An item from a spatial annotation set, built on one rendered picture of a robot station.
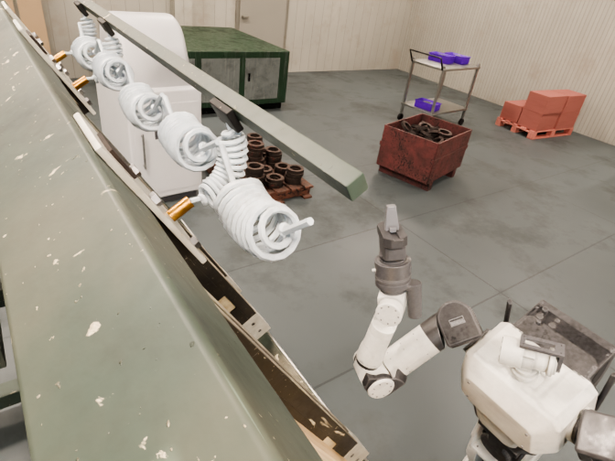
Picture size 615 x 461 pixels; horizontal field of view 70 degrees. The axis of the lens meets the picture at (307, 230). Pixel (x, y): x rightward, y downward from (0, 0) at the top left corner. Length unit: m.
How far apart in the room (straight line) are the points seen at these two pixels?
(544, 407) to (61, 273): 1.04
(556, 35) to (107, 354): 9.71
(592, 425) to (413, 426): 1.63
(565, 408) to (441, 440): 1.59
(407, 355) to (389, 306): 0.23
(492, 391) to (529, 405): 0.08
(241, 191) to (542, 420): 0.89
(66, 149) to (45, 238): 0.11
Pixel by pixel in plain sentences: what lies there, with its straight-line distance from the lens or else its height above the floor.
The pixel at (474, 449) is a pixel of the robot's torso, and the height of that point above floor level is 0.84.
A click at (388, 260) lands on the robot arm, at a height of 1.53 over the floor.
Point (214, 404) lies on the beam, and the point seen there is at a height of 1.94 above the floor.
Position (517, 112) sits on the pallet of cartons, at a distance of 8.51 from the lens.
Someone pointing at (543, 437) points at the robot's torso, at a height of 1.27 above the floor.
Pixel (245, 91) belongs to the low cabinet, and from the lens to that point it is 6.89.
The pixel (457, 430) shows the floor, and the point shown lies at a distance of 2.80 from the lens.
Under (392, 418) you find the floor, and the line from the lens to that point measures 2.70.
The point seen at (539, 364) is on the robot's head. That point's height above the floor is 1.42.
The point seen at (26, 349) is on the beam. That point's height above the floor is 1.90.
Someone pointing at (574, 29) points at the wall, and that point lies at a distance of 9.70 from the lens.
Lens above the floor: 2.11
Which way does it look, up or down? 32 degrees down
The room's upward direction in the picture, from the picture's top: 8 degrees clockwise
